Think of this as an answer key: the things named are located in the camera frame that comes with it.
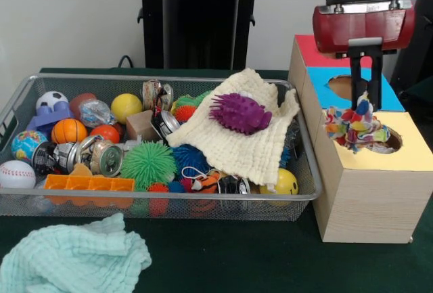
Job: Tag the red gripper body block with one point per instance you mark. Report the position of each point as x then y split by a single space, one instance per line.
362 30

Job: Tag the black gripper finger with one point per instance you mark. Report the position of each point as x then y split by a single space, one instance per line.
376 83
356 83

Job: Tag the colourful dotted cloth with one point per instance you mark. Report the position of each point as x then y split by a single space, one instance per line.
355 127

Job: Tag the multicoloured frayed cloth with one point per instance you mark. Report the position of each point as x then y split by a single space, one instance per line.
384 149

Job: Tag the purple spiky hedgehog toy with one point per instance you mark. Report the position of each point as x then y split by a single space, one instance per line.
240 113

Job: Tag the cream knitted cloth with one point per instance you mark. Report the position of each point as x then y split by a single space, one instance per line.
243 154

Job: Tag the light blue muslin cloth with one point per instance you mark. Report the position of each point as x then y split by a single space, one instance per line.
67 259

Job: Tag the wooden box with three holes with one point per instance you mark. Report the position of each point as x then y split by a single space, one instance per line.
372 205

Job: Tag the yellow smiley ball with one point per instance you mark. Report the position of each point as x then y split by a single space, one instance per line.
287 181

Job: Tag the green spiky ball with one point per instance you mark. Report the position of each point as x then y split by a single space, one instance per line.
149 164

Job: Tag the plain yellow ball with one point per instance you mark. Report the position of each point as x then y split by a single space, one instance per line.
126 107

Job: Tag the red rubber ball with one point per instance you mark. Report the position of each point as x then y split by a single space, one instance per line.
106 133

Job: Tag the orange plastic tray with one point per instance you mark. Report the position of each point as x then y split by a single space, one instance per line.
88 183

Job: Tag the orange basketball toy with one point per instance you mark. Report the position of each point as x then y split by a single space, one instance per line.
69 131

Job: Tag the black and white soccer ball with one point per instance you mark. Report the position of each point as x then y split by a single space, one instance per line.
52 98

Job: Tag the white baseball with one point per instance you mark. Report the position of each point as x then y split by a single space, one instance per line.
15 174

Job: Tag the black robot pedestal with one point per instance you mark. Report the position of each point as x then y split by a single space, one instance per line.
203 19

